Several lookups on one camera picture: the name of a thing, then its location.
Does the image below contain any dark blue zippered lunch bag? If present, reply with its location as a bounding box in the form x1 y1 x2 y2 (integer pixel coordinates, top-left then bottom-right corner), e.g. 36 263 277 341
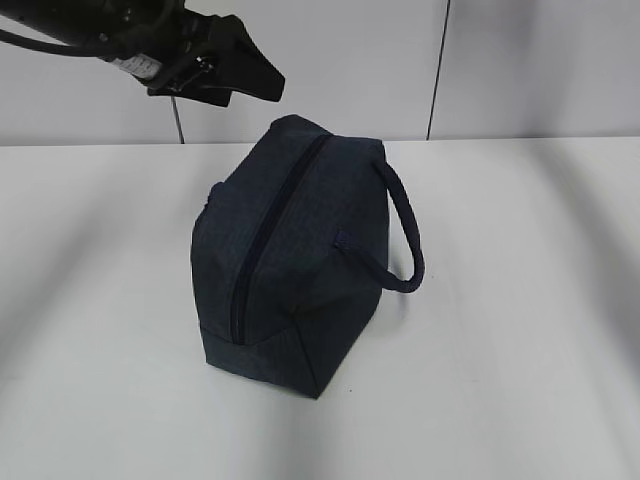
190 115 425 398

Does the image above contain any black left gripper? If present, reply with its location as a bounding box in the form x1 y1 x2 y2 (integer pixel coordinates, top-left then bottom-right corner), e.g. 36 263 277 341
107 10 285 107

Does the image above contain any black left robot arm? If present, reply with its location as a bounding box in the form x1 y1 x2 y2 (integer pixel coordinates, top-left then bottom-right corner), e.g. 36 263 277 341
1 0 285 107

